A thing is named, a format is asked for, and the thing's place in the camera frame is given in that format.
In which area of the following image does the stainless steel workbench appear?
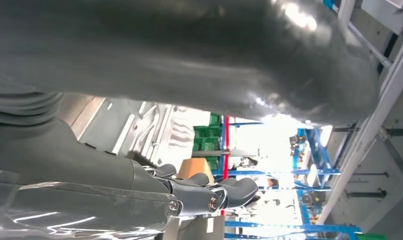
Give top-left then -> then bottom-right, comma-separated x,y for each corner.
57,95 -> 106,140

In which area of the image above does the blue background shelf rack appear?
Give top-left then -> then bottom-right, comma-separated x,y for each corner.
212,121 -> 342,226
223,220 -> 362,240

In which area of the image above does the silver stamped metal plate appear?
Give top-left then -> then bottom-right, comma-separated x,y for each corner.
78,98 -> 176,167

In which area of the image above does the brown cardboard box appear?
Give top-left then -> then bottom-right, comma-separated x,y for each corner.
177,157 -> 216,185

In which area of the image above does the green plastic crate stack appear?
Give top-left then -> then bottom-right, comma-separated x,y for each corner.
191,113 -> 222,171

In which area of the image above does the red vertical pole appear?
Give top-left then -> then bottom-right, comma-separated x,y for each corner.
222,115 -> 231,181

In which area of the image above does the white ceiling beam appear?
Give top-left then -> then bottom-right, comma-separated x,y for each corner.
316,24 -> 403,226

